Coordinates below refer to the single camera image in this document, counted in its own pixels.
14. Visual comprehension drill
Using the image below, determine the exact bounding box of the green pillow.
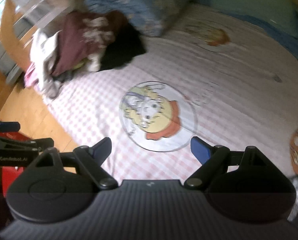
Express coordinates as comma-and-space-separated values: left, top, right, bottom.
209, 0, 298, 38

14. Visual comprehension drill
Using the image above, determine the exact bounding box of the pink checked cartoon bedsheet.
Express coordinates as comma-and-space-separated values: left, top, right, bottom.
43, 4, 298, 183

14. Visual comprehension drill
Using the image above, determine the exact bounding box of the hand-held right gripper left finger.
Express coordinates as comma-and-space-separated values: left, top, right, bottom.
27, 137, 119, 190

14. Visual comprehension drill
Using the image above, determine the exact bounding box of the wooden chair frame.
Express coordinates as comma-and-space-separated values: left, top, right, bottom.
0, 0, 33, 67

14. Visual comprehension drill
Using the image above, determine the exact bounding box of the maroon white printed garment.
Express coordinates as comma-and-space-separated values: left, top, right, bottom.
51, 10, 129, 77

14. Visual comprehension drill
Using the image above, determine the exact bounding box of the blue bed cover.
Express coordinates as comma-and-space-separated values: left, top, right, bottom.
226, 2, 298, 72

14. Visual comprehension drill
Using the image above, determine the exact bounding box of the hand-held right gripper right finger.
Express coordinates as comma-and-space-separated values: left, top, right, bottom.
184, 137, 276, 189

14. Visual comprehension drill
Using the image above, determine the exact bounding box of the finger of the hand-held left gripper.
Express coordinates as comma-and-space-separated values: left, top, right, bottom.
0, 137, 54, 153
0, 120, 21, 137

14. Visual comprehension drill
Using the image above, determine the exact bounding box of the yellow-green garment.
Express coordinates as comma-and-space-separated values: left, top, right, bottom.
73, 59, 88, 71

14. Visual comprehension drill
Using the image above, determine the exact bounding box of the blue patterned pillow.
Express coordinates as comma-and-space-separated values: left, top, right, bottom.
85, 0, 197, 37

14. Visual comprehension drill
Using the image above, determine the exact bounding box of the black garment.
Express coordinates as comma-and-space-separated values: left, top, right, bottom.
99, 26, 147, 72

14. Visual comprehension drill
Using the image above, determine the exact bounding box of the grey garment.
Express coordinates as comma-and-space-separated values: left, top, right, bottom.
30, 28, 64, 99

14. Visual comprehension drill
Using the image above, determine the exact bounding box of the pink garment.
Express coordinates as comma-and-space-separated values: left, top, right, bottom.
24, 62, 41, 88

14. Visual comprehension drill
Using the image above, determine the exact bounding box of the grey seat cushion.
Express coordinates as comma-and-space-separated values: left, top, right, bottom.
0, 17, 36, 85

